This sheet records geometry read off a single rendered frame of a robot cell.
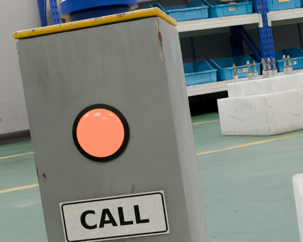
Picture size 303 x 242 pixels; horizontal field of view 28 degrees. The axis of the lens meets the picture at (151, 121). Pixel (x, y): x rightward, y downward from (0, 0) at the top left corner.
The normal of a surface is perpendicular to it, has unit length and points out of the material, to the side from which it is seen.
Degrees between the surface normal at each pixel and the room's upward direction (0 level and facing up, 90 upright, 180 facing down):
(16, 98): 90
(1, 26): 90
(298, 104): 90
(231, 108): 90
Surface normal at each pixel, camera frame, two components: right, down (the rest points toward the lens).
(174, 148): 0.22, 0.02
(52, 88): -0.16, 0.07
